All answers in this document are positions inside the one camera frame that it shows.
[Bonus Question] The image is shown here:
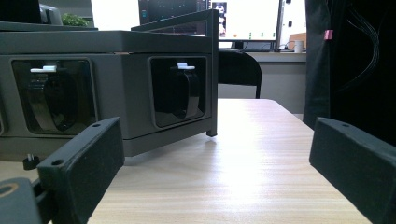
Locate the brown cardboard box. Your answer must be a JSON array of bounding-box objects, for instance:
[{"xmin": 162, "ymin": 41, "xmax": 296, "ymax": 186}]
[{"xmin": 288, "ymin": 32, "xmax": 307, "ymax": 50}]

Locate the bundle of black cables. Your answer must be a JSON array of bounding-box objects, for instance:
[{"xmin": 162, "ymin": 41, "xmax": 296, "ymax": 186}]
[{"xmin": 339, "ymin": 8, "xmax": 381, "ymax": 91}]

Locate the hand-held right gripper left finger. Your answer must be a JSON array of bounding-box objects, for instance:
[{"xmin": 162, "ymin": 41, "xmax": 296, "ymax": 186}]
[{"xmin": 36, "ymin": 116, "xmax": 126, "ymax": 224}]

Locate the dark grey hexagonal tray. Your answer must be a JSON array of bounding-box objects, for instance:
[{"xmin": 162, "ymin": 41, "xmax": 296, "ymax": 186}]
[{"xmin": 0, "ymin": 8, "xmax": 219, "ymax": 171}]

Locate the dark screen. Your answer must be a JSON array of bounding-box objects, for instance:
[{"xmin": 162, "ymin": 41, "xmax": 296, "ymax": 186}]
[{"xmin": 0, "ymin": 0, "xmax": 64, "ymax": 26}]

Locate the black hook with white tab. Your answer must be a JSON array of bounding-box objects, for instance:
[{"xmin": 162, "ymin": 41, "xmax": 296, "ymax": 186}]
[
  {"xmin": 30, "ymin": 64, "xmax": 78, "ymax": 133},
  {"xmin": 170, "ymin": 63, "xmax": 201, "ymax": 119}
]

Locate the grey background desk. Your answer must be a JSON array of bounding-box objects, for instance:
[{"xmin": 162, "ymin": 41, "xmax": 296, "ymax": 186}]
[{"xmin": 246, "ymin": 50, "xmax": 307, "ymax": 63}]

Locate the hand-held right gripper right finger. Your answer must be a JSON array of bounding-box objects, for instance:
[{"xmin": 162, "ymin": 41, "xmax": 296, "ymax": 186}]
[{"xmin": 308, "ymin": 116, "xmax": 396, "ymax": 224}]

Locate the green plant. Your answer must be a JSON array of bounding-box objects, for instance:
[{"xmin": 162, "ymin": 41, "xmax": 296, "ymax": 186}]
[{"xmin": 61, "ymin": 12, "xmax": 92, "ymax": 27}]

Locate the dark computer monitor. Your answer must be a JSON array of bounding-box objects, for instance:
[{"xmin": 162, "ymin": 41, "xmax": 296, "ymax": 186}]
[{"xmin": 138, "ymin": 0, "xmax": 210, "ymax": 35}]

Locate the dark curtain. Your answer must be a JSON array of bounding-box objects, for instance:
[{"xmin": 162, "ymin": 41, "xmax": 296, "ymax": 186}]
[{"xmin": 303, "ymin": 0, "xmax": 396, "ymax": 147}]

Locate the black folding chair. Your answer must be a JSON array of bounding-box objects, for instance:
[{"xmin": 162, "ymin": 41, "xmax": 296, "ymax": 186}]
[{"xmin": 218, "ymin": 49, "xmax": 262, "ymax": 100}]

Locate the bright computer monitor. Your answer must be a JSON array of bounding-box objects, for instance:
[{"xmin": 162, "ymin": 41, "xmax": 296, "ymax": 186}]
[{"xmin": 211, "ymin": 0, "xmax": 284, "ymax": 43}]

